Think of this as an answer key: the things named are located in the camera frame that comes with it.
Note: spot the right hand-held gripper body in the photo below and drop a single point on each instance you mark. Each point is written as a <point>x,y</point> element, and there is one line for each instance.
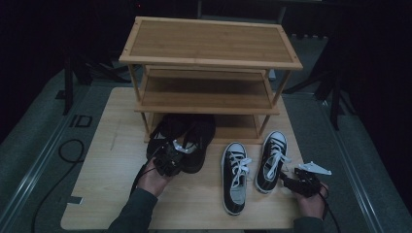
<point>307,184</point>

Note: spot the black metal stand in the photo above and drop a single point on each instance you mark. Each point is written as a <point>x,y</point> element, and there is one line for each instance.
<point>67,90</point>
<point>335,106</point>

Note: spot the black lace-up shoe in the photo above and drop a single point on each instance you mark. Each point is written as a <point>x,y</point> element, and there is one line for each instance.
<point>202,129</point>
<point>165,129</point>

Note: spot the person's right hand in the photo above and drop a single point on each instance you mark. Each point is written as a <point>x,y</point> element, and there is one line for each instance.
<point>311,207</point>

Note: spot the person's left hand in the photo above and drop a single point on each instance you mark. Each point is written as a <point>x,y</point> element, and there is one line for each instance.
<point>152,183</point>

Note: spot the black and white canvas sneaker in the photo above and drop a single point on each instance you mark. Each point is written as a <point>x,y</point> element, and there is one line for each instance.
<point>235,150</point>
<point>276,137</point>

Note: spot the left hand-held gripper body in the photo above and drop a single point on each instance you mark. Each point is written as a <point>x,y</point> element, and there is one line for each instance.
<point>168,161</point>

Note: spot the wooden three-tier shoe rack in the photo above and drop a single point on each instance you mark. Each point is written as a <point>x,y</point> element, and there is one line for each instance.
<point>207,42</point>

